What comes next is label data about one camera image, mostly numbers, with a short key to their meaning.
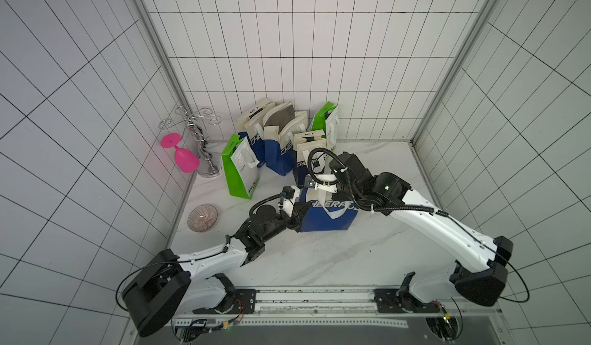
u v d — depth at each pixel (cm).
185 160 89
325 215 77
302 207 71
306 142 84
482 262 39
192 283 43
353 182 49
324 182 59
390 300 73
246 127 91
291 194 67
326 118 92
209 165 109
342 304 73
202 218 90
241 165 85
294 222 66
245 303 72
